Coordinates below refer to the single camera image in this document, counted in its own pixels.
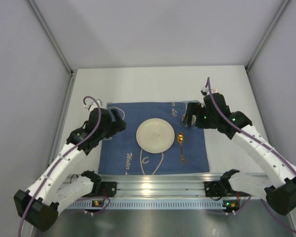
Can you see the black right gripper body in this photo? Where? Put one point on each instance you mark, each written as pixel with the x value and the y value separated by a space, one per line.
pixel 197 116

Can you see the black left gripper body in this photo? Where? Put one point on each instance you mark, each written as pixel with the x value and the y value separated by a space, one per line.
pixel 113 122

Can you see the speckled ceramic ramekin cup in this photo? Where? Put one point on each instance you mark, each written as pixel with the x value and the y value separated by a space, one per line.
pixel 188 121

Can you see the blue embroidered cloth placemat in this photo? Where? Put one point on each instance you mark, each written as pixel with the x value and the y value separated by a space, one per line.
pixel 121 154

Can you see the gold ornate-handle spoon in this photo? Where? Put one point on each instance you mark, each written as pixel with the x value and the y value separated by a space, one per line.
pixel 180 140

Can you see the cream round plate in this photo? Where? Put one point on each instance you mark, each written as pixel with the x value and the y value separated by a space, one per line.
pixel 155 135

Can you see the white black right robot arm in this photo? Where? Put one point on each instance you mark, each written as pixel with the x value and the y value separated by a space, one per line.
pixel 278 189

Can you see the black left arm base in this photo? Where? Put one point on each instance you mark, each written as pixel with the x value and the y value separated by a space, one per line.
pixel 107 189

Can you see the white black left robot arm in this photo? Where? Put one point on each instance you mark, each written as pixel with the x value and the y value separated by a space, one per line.
pixel 43 201

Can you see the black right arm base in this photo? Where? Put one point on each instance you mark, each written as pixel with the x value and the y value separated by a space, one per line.
pixel 218 189

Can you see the aluminium mounting rail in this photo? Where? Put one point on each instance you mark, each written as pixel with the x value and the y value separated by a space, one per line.
pixel 161 186

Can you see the grey slotted cable duct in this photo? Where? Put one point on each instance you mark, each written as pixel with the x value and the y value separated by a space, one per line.
pixel 165 204

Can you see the aluminium frame post right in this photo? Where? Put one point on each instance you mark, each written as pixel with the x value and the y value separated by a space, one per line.
pixel 284 4

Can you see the aluminium frame post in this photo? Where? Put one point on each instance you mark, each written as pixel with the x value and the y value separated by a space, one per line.
pixel 48 33
pixel 284 4

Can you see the aluminium frame post left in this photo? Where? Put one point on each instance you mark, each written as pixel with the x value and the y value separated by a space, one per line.
pixel 48 33

